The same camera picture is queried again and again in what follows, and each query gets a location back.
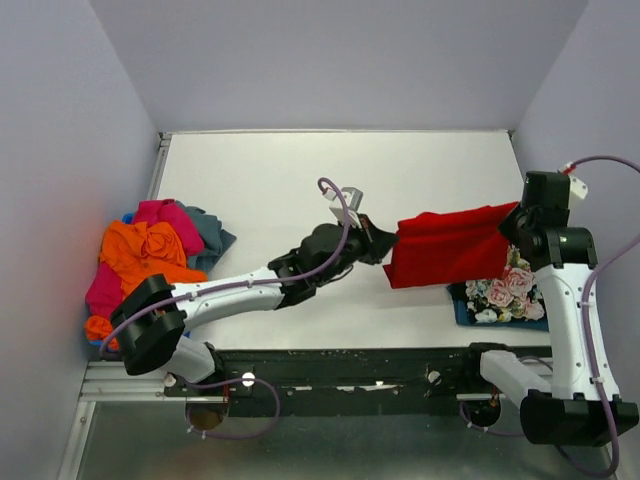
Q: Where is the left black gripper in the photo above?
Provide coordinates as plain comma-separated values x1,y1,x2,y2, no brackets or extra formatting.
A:
313,211,397,285

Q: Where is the blue folded t shirt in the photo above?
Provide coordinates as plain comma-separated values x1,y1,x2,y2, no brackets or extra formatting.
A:
446,285,549,332

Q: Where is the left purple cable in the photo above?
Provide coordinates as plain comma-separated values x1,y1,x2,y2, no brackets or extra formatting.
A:
99,177,351,441

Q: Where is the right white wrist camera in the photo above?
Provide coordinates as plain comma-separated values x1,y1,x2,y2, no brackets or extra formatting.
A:
563,169,589,209

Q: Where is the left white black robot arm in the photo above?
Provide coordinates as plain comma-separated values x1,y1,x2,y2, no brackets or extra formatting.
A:
110,214,399,395

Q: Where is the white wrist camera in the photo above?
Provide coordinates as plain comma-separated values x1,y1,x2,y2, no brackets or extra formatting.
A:
323,187,364,228
563,169,589,209

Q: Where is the grey blue t shirt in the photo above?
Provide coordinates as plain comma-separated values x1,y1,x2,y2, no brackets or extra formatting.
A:
177,201,236,274

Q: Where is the red t shirt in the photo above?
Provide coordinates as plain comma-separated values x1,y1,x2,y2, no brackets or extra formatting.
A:
384,202,517,289

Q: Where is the orange t shirt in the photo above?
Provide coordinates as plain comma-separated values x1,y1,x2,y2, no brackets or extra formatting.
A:
84,221,207,344

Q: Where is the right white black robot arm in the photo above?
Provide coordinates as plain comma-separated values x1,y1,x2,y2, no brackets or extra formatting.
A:
459,171,639,447

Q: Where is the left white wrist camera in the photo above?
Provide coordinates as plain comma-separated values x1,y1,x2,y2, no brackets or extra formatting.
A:
323,187,364,228

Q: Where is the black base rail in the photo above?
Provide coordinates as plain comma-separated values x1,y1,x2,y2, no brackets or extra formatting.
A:
164,343,494,417

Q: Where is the pink t shirt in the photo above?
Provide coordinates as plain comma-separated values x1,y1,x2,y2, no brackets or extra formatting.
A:
84,198,206,321

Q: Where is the black floral folded t shirt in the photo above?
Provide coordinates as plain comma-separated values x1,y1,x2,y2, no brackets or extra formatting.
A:
451,245,547,323

